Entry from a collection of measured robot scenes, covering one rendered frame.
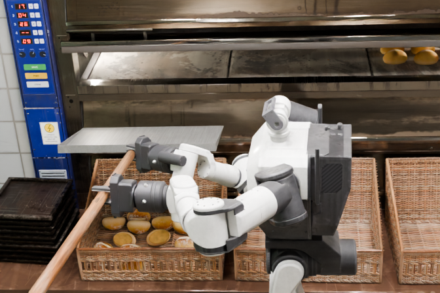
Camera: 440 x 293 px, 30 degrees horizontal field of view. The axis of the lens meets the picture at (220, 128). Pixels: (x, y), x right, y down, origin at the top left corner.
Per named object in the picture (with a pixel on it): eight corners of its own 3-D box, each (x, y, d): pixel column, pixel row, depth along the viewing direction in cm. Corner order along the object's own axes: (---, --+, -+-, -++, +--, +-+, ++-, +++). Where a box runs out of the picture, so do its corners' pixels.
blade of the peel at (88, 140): (215, 151, 280) (215, 143, 279) (57, 153, 284) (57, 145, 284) (223, 126, 315) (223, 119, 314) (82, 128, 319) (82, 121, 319)
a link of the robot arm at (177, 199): (169, 206, 230) (176, 222, 217) (167, 175, 228) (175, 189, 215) (192, 204, 231) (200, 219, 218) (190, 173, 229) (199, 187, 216)
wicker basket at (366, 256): (241, 210, 355) (239, 155, 342) (374, 212, 349) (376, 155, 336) (233, 282, 312) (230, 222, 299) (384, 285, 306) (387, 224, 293)
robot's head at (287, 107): (291, 121, 243) (291, 95, 239) (289, 138, 234) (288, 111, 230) (269, 121, 244) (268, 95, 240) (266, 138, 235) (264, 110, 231)
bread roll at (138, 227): (149, 220, 338) (148, 233, 336) (152, 222, 344) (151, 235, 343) (125, 219, 339) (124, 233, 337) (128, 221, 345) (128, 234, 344)
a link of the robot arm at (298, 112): (298, 134, 271) (317, 104, 263) (299, 152, 264) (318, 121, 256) (266, 123, 268) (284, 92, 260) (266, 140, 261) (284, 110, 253)
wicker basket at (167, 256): (102, 211, 359) (94, 157, 346) (230, 210, 355) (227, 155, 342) (78, 282, 317) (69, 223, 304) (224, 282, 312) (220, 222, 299)
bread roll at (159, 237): (173, 241, 332) (170, 242, 337) (168, 225, 333) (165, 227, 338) (149, 248, 329) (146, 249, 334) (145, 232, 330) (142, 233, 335)
